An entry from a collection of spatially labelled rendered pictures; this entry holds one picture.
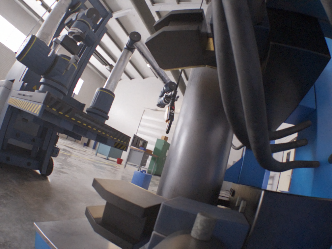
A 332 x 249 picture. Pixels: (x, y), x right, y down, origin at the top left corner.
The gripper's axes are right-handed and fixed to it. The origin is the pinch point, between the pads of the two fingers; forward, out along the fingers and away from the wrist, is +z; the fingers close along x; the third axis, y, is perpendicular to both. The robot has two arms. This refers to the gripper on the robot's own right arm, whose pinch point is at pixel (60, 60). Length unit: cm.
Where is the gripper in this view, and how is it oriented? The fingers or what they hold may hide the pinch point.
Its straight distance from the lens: 98.7
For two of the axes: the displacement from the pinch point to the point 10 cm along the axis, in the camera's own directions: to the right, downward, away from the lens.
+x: -3.2, -3.2, -8.9
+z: -2.8, 9.3, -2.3
